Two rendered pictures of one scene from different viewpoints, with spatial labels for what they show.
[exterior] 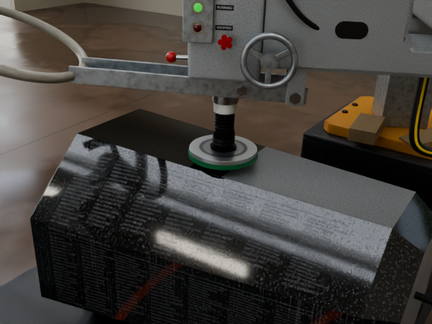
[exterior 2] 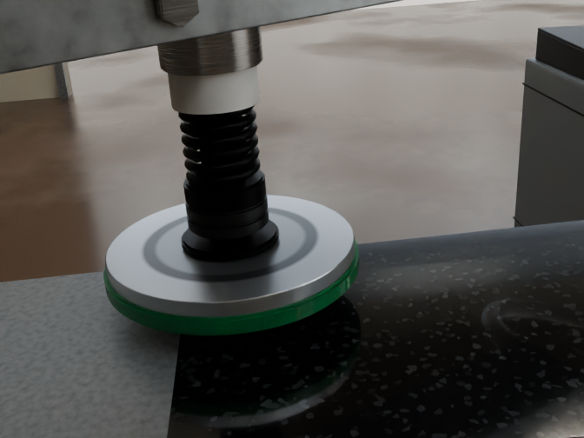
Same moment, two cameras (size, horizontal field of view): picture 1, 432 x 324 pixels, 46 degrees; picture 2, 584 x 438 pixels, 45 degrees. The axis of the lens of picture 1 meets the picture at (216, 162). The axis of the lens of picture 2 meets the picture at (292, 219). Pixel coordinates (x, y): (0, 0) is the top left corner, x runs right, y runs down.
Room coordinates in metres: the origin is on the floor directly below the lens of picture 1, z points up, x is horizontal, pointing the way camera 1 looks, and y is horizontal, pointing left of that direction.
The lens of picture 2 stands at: (1.94, -0.30, 1.14)
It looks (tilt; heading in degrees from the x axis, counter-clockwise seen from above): 23 degrees down; 145
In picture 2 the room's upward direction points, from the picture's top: 4 degrees counter-clockwise
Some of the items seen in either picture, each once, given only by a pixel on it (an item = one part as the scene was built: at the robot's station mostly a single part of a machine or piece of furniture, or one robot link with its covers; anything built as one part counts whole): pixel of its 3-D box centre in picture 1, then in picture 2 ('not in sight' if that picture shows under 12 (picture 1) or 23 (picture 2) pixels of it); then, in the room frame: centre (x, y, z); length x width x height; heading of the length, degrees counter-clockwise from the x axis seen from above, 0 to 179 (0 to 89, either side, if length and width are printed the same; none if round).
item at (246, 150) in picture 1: (223, 148); (231, 246); (1.46, -0.02, 0.87); 0.21 x 0.21 x 0.01
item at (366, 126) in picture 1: (366, 128); not in sight; (1.86, -0.59, 0.81); 0.20 x 0.10 x 0.05; 154
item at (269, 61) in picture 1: (269, 58); not in sight; (1.33, -0.13, 1.20); 0.15 x 0.10 x 0.15; 85
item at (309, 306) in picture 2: (223, 150); (231, 249); (1.46, -0.02, 0.87); 0.22 x 0.22 x 0.04
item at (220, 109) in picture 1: (225, 105); (214, 81); (1.46, -0.02, 1.02); 0.07 x 0.07 x 0.04
